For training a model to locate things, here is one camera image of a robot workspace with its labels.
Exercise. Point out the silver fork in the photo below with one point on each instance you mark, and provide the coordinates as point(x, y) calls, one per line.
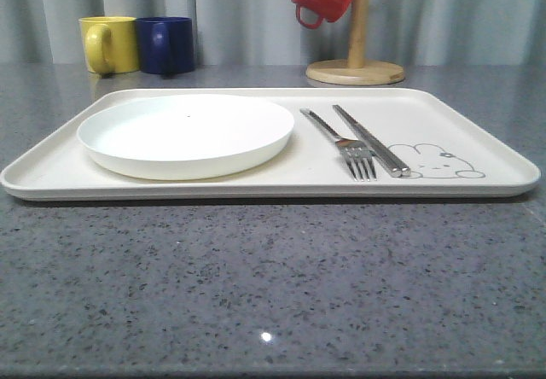
point(355, 153)

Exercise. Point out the white round plate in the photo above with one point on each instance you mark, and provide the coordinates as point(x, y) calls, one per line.
point(186, 137)

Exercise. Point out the wooden mug tree stand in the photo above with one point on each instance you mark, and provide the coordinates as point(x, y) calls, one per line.
point(356, 69)

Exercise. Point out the dark blue mug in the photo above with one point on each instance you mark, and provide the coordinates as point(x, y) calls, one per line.
point(165, 45)

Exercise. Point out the beige rabbit serving tray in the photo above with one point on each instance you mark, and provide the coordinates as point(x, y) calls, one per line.
point(449, 155)

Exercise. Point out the yellow mug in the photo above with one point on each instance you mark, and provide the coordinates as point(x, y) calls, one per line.
point(110, 44)

